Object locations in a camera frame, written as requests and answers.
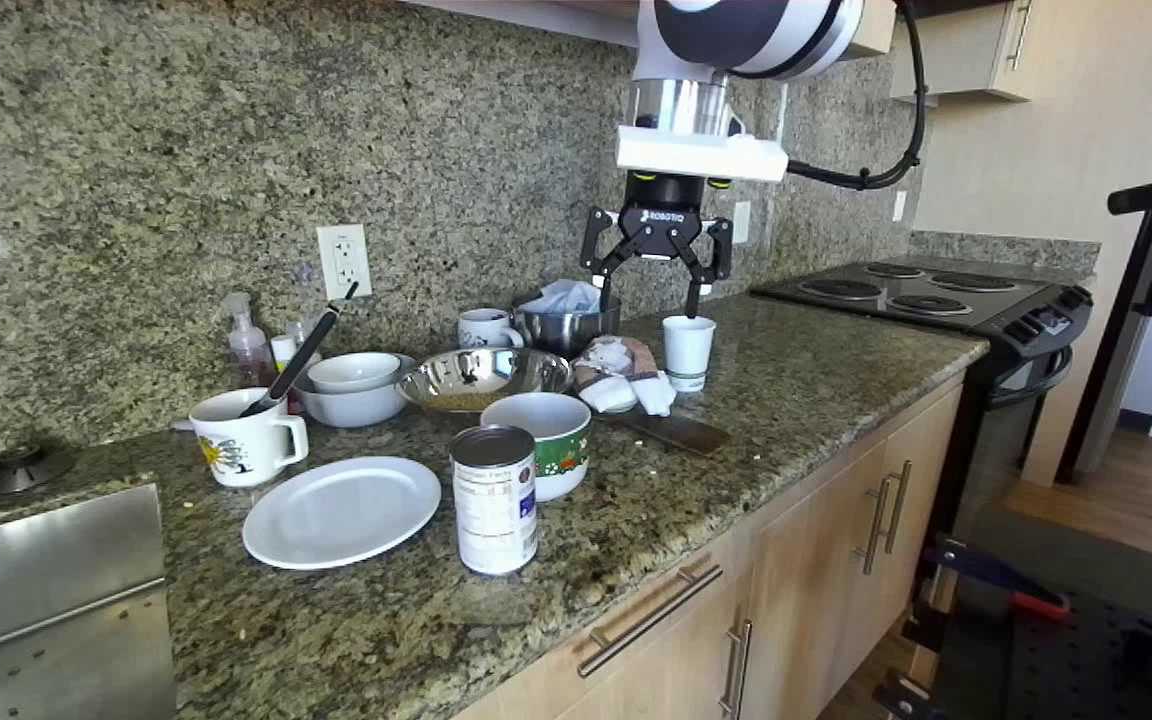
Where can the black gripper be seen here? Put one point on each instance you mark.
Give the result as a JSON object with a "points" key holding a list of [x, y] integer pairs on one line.
{"points": [[660, 216]]}

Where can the patterned kitchen towel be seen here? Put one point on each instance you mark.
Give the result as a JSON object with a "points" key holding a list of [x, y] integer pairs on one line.
{"points": [[620, 372]]}

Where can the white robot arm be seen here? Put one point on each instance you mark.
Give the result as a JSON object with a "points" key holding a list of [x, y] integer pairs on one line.
{"points": [[681, 131]]}

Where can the white round plate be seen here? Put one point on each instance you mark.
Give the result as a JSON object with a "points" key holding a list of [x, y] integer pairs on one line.
{"points": [[340, 515]]}

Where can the white paper cup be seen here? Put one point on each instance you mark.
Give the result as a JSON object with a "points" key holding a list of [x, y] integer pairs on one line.
{"points": [[689, 350]]}

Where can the crumpled plastic in pot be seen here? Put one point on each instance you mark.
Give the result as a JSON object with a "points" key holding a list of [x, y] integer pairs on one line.
{"points": [[567, 297]]}

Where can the dark steel pot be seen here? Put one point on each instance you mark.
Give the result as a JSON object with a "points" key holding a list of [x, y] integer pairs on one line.
{"points": [[563, 334]]}

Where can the dark wooden spatula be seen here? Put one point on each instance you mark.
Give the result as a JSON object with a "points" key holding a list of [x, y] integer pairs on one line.
{"points": [[679, 435]]}

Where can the white green patterned bowl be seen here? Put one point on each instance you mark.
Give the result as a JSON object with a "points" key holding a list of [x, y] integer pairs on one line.
{"points": [[563, 439]]}

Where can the small white mug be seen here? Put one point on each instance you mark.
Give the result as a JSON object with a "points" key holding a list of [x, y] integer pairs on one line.
{"points": [[485, 328]]}

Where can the steel bowl with cereal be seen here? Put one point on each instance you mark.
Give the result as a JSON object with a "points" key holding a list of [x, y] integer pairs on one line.
{"points": [[475, 378]]}

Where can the white labelled tin can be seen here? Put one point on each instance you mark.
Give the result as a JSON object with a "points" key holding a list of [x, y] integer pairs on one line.
{"points": [[492, 491]]}

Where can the white ceramic bowl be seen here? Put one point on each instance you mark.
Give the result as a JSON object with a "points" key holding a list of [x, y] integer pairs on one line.
{"points": [[354, 390]]}

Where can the black utensil in mug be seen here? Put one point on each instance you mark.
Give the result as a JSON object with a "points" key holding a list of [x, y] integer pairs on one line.
{"points": [[295, 370]]}

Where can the wooden upper cabinets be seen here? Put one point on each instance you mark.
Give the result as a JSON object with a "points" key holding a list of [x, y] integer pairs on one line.
{"points": [[951, 47]]}

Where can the wooden cabinets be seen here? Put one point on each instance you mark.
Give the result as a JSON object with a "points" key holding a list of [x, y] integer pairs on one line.
{"points": [[951, 47], [774, 614]]}

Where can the wooden lower cabinets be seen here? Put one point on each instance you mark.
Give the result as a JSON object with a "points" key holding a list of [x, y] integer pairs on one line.
{"points": [[774, 614]]}

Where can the clear spray bottle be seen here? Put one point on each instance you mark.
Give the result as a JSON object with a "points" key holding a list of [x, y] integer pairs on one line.
{"points": [[245, 337]]}

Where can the white mug with utensil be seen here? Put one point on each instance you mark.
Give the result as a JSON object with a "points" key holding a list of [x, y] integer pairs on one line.
{"points": [[245, 447]]}

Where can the stainless steel sink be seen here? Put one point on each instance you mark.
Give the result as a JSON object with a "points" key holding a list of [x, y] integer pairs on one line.
{"points": [[83, 614]]}

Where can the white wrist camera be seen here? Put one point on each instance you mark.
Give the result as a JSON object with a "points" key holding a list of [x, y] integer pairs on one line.
{"points": [[731, 157]]}

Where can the white wall outlet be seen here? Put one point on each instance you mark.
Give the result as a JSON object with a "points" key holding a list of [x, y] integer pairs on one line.
{"points": [[345, 263]]}

